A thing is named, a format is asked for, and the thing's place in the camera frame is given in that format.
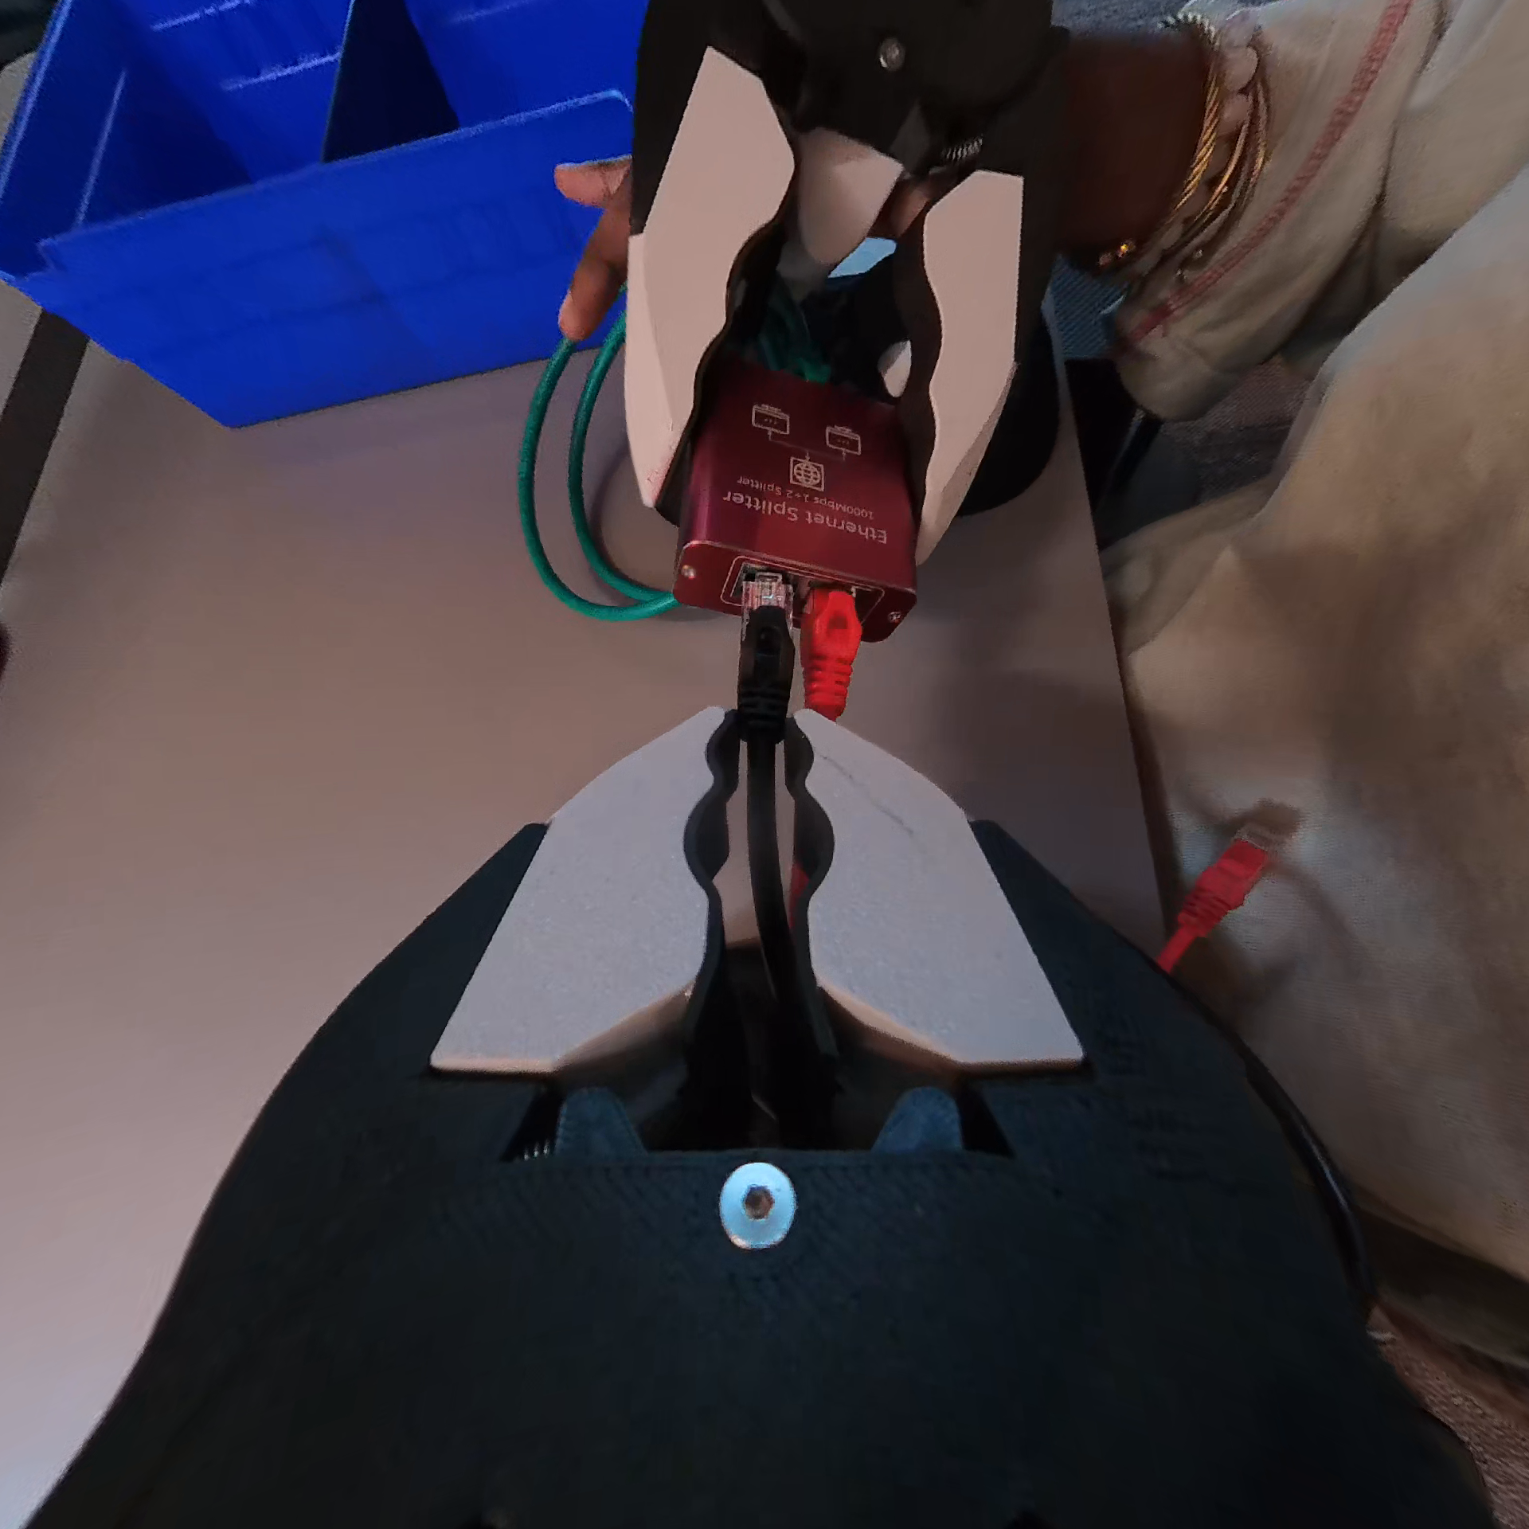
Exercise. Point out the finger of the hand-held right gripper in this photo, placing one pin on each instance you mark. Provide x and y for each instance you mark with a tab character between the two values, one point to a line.
680	239
979	334

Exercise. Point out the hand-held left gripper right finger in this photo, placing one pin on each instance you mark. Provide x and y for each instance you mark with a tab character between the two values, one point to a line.
932	944

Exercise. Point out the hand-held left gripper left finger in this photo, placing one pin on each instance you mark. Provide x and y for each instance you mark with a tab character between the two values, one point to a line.
573	944

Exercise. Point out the red ethernet splitter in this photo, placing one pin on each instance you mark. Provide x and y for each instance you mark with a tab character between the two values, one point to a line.
789	502

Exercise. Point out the blue plastic bin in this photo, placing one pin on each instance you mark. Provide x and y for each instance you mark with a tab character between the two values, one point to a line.
298	262

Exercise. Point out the person's right forearm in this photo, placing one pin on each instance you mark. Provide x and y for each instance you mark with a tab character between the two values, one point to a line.
1349	179

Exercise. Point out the person's right hand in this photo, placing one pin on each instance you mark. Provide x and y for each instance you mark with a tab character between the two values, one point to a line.
1122	144

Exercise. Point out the person's beige sweatshirt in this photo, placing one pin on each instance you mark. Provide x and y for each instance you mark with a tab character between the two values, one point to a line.
1374	717

